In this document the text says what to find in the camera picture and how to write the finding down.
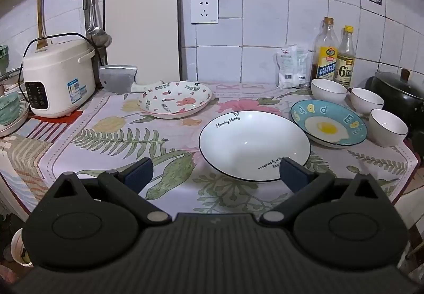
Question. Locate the striped patchwork cloth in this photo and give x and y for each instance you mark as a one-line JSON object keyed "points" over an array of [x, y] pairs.
{"points": [[29, 155]]}

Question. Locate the blue fried egg plate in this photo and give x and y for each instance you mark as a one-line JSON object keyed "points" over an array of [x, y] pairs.
{"points": [[304, 117]]}

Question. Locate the white rice cooker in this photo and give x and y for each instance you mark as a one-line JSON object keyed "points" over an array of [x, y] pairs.
{"points": [[56, 72]]}

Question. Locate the wooden spatula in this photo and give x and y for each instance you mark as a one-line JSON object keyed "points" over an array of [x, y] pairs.
{"points": [[40, 16]]}

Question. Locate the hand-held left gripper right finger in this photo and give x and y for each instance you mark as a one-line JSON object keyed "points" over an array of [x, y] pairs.
{"points": [[294, 176]]}

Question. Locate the white bowl with black rim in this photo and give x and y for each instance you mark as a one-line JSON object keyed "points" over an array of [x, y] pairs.
{"points": [[367, 102], [387, 130], [329, 92]]}

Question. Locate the cooking wine bottle yellow label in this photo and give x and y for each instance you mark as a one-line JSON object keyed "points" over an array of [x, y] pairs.
{"points": [[326, 62]]}

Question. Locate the floral tablecloth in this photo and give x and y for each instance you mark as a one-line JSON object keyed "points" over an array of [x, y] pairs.
{"points": [[132, 136]]}

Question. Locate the black cooking pot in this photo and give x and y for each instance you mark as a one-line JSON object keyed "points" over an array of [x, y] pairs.
{"points": [[397, 92]]}

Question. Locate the metal ladle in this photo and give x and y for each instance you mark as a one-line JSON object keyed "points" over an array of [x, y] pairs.
{"points": [[99, 37]]}

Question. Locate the white cutting board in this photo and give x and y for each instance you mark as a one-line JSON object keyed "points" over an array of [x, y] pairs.
{"points": [[142, 32]]}

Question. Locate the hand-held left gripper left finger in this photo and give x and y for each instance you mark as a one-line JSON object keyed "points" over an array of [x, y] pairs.
{"points": [[139, 175]]}

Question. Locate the pink rabbit print plate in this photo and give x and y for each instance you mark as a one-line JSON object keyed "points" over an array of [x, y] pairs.
{"points": [[175, 102]]}

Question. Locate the vinegar bottle with yellow cap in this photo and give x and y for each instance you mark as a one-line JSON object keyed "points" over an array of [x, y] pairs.
{"points": [[344, 69]]}

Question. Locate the white wall socket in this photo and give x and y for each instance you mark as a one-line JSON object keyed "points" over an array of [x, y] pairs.
{"points": [[204, 10]]}

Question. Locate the white plate with black rim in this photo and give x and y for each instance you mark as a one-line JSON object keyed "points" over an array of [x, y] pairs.
{"points": [[251, 145]]}

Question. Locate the paper cup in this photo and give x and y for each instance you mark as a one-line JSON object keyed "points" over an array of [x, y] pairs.
{"points": [[20, 247]]}

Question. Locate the white seasoning packet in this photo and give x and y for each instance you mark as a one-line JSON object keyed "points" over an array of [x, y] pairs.
{"points": [[287, 69], [305, 69]]}

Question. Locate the green bowl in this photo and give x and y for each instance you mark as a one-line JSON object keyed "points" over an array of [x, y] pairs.
{"points": [[9, 110]]}

